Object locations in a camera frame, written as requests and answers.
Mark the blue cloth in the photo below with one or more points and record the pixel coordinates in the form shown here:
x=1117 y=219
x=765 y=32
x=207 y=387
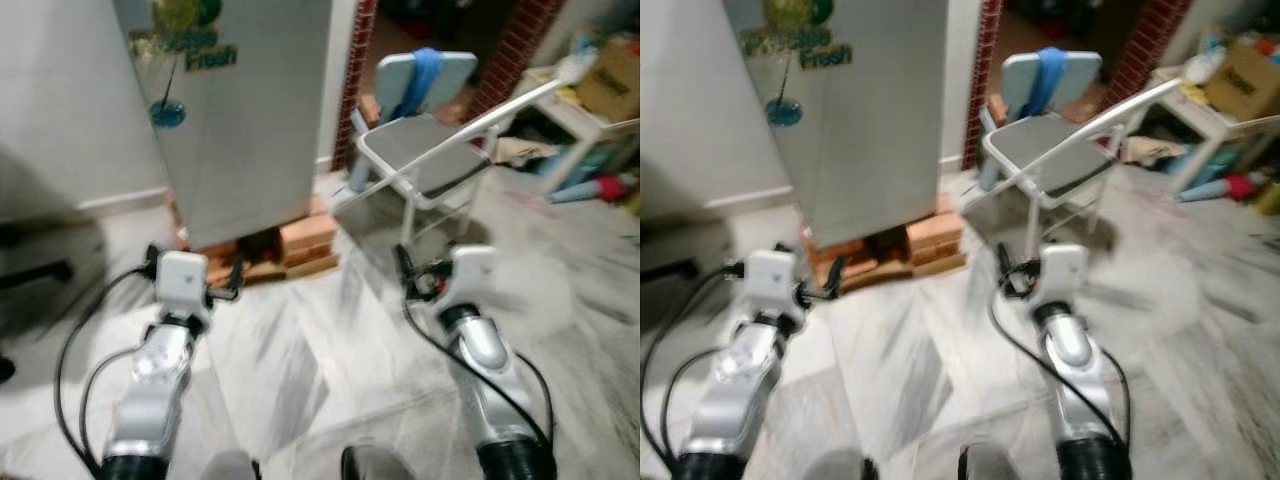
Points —
x=1047 y=78
x=422 y=80

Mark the white pole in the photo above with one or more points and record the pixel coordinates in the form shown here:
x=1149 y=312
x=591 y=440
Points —
x=500 y=117
x=1120 y=115

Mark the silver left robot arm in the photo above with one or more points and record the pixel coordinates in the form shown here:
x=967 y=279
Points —
x=160 y=370
x=740 y=370

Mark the brown cardboard box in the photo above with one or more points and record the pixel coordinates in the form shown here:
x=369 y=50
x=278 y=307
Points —
x=1245 y=85
x=612 y=85

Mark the white side table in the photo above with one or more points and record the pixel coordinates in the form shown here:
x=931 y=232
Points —
x=1215 y=125
x=585 y=125

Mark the orange brick fridge base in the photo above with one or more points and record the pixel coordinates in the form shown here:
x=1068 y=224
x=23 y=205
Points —
x=935 y=235
x=305 y=240

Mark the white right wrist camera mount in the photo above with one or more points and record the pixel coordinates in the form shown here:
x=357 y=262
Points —
x=472 y=275
x=1063 y=272

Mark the silver fridge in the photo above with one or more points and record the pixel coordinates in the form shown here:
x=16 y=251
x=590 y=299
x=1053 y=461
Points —
x=880 y=130
x=250 y=130

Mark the green fresh fridge sticker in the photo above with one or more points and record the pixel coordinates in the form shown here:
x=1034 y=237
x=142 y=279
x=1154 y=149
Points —
x=210 y=55
x=825 y=52

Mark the black furniture base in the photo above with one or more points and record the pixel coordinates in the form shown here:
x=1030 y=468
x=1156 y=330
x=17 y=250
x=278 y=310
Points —
x=35 y=272
x=668 y=271

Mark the grey white-framed folding chair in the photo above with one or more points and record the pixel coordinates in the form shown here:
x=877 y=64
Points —
x=415 y=145
x=1045 y=140

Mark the red and blue umbrella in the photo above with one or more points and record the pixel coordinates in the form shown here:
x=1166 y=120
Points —
x=1235 y=187
x=600 y=187

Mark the grey robot right foot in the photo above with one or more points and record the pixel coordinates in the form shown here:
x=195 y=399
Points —
x=988 y=465
x=380 y=465

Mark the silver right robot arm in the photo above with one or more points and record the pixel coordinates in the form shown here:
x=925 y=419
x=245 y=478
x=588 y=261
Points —
x=485 y=350
x=1070 y=345

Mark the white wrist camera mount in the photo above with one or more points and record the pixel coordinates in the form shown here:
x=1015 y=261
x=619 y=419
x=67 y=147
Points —
x=472 y=275
x=772 y=280
x=182 y=280
x=1063 y=272

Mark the grey robot foot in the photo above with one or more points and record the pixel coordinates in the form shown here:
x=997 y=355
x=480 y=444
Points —
x=380 y=465
x=838 y=468
x=228 y=468
x=988 y=465

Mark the grey robot left foot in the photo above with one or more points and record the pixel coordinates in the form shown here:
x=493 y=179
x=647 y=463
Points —
x=228 y=468
x=838 y=468

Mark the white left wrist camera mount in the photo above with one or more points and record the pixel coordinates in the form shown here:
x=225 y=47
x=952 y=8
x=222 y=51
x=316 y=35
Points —
x=182 y=280
x=772 y=280

